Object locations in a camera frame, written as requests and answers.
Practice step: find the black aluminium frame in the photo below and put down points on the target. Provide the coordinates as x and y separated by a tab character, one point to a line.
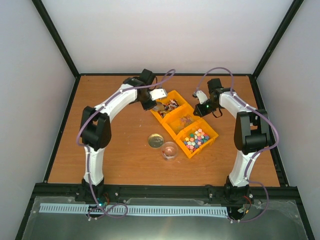
206	193

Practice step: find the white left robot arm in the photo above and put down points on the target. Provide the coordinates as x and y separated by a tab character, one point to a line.
95	129

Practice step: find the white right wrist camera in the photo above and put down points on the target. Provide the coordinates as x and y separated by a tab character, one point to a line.
200	95

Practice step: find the pile of lollipops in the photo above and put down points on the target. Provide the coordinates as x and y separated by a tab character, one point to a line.
172	104

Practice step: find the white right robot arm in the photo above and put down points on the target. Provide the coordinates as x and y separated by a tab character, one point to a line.
251	133

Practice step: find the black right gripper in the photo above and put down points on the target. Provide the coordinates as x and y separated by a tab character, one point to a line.
201	112

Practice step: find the gold jar lid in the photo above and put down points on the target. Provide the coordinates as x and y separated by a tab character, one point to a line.
155	140

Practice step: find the silver metal scoop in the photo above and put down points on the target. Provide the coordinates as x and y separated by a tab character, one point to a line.
160	107

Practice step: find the pile of star candies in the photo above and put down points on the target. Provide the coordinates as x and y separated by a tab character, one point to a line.
195	139

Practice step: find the yellow star candy bin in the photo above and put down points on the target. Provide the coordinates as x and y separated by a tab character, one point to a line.
201	123

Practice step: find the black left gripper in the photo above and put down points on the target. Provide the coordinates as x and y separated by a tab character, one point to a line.
146	107

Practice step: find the light blue cable duct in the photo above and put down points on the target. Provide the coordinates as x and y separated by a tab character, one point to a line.
136	210

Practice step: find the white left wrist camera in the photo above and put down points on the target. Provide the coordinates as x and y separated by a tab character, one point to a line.
158	93

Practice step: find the yellow popsicle candy bin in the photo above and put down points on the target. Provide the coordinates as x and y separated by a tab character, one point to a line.
178	119

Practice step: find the pile of popsicle candies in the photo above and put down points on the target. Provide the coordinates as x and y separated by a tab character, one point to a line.
185	121

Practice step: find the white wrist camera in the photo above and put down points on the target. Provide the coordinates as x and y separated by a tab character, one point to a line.
158	93
200	95

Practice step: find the clear glass jar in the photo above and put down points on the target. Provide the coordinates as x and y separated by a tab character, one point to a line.
169	150

